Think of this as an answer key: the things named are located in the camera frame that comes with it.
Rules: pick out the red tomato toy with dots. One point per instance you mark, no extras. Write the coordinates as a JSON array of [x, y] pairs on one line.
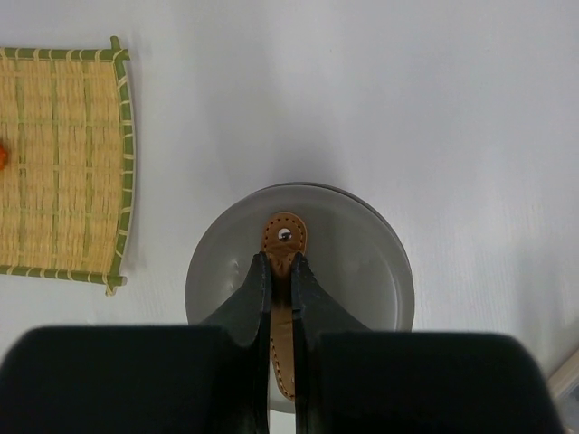
[[3, 157]]

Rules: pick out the brown lid handle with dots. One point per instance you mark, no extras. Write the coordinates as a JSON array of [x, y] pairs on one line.
[[284, 236]]

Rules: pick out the bamboo mat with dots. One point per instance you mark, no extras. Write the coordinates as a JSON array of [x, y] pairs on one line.
[[68, 188]]

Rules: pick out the grey round lid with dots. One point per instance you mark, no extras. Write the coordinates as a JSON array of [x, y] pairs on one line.
[[356, 257]]

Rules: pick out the clear cutlery case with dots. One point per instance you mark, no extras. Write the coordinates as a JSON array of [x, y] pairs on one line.
[[563, 385]]

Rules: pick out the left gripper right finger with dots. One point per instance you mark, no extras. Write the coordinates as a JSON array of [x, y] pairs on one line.
[[323, 333]]

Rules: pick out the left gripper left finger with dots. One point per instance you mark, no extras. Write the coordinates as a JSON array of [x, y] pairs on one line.
[[240, 398]]

